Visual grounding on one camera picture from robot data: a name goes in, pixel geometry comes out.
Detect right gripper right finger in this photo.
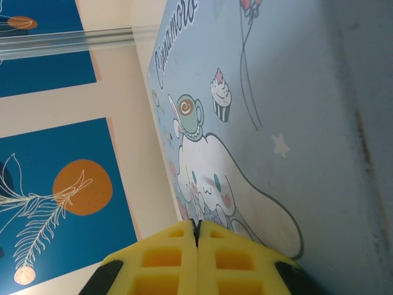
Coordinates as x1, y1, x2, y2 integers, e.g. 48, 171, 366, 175
197, 220, 321, 295

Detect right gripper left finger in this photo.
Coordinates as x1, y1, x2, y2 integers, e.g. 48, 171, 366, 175
78, 219, 198, 295

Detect light blue cartoon tin box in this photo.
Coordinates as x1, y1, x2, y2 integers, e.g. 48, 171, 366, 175
146, 0, 393, 295

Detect blue panel orange circle feather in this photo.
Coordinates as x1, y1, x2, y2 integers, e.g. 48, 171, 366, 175
0, 117, 138, 287

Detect blue floral wall panel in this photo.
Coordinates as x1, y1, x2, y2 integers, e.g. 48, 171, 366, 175
0, 0, 98, 98

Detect clear plastic rail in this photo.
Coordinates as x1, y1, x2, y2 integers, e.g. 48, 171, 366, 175
0, 26, 163, 61

